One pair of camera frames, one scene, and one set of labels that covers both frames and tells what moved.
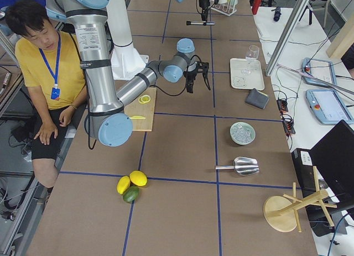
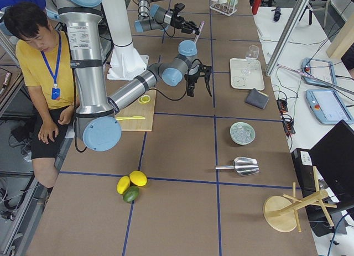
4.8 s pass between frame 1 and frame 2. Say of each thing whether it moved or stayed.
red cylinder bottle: stayed
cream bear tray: stayed
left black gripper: moved
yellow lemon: stayed
